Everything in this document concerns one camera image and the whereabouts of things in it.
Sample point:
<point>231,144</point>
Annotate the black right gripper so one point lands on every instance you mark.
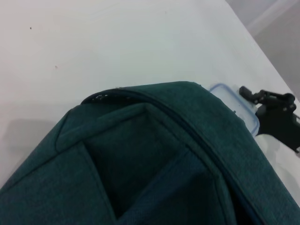
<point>281,126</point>

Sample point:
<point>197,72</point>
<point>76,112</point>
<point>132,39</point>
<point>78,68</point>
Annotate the clear blue-lidded food container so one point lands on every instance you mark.
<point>236,105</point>

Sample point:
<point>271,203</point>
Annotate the dark teal fabric bag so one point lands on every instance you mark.
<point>140,164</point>

